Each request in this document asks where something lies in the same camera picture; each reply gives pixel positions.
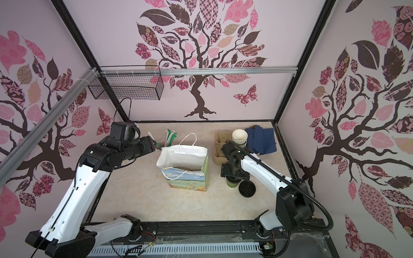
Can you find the wrapped straws bundle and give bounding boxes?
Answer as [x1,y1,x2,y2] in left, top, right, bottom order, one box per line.
[156,129,177,150]

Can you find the green white paper bag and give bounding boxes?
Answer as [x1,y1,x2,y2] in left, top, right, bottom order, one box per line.
[157,133,209,192]

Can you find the stack of black lids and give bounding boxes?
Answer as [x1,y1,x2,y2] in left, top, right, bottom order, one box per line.
[238,181,256,198]

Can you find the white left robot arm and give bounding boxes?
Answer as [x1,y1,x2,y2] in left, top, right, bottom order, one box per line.
[25,122,157,258]

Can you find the stack of pulp cup carriers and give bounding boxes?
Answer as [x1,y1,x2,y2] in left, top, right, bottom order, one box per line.
[213,130,232,166]

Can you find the green paper coffee cup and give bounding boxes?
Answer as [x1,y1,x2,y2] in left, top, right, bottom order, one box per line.
[227,178,240,188]

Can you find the stack of paper cups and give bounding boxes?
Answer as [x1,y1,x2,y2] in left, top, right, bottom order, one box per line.
[231,129,248,147]

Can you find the black wire basket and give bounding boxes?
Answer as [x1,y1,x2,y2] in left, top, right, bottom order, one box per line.
[88,64,164,101]

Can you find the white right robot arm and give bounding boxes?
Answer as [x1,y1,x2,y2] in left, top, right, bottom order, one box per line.
[221,141,314,238]

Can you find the blue paper napkins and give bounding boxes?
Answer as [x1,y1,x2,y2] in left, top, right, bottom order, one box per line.
[245,125,277,155]

